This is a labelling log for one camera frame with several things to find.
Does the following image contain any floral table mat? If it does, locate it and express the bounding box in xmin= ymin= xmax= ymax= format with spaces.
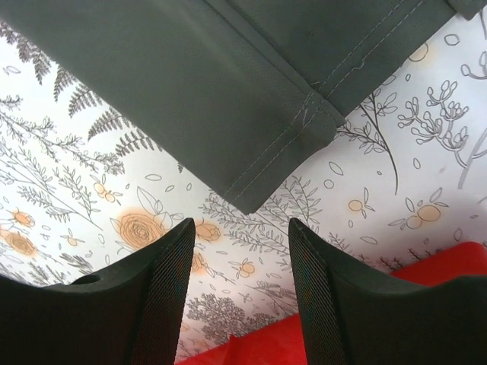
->
xmin=1 ymin=12 xmax=486 ymax=362

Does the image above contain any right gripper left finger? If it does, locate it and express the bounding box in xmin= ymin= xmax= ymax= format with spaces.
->
xmin=1 ymin=218 xmax=196 ymax=364

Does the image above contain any red plastic bin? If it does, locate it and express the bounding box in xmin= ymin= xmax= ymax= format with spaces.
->
xmin=181 ymin=242 xmax=486 ymax=365

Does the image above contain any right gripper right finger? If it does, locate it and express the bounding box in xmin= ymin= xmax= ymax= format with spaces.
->
xmin=288 ymin=219 xmax=486 ymax=364

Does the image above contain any dark grey t shirt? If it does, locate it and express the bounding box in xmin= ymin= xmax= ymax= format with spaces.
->
xmin=1 ymin=1 xmax=485 ymax=214

